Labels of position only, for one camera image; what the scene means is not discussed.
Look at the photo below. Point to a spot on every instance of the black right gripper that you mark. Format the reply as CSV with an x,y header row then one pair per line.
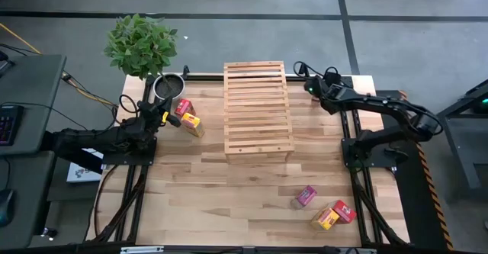
x,y
327,94

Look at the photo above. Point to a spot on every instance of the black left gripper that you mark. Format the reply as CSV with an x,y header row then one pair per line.
x,y
159,114

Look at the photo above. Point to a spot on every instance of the red cereal box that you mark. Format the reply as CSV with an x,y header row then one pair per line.
x,y
344,211
184,108

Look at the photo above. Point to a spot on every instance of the yellow cereal box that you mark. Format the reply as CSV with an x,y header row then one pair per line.
x,y
325,219
191,123

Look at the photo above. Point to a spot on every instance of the pink cereal box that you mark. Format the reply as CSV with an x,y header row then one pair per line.
x,y
306,195

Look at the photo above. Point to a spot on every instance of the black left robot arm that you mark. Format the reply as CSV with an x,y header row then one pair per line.
x,y
95,139

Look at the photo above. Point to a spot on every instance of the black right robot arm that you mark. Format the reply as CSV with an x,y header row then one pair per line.
x,y
381,103

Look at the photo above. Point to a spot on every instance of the wooden slatted shelf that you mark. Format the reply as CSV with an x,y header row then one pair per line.
x,y
257,105

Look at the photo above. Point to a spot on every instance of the black table clamp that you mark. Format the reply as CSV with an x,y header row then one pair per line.
x,y
185,72

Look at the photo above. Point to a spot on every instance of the green plant in white pot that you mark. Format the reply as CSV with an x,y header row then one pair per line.
x,y
141,44

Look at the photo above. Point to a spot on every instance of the white printed box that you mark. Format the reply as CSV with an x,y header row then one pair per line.
x,y
82,172

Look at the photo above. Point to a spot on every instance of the grey desk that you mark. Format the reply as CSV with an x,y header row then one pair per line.
x,y
26,208
34,86

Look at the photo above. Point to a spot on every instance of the black platform with hazard stripe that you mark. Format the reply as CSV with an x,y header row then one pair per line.
x,y
415,193

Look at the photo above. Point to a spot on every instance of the dark grey metal cart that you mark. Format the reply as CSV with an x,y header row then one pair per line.
x,y
457,132

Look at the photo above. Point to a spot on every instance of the backlit black keyboard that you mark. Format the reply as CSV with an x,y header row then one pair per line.
x,y
9,126

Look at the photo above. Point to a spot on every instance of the black computer mouse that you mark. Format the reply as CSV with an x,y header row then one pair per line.
x,y
5,208

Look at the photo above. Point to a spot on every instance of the black aluminium table frame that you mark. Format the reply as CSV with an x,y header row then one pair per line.
x,y
206,78

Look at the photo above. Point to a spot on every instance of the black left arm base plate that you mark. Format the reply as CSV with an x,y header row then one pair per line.
x,y
145,156

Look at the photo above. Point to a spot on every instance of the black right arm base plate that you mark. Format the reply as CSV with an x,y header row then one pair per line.
x,y
348,158

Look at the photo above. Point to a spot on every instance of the silver metal bracket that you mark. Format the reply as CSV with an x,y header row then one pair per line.
x,y
141,249

